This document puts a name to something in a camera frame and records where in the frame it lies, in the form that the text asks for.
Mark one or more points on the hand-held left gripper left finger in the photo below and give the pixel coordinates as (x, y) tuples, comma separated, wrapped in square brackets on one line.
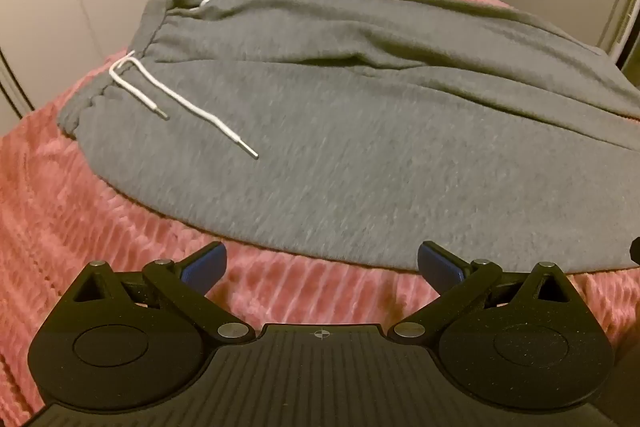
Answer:
[(207, 264)]

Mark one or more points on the pink ribbed blanket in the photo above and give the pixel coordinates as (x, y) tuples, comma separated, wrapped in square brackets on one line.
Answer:
[(60, 207)]

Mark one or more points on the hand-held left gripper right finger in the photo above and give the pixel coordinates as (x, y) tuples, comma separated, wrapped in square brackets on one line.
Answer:
[(440, 263)]

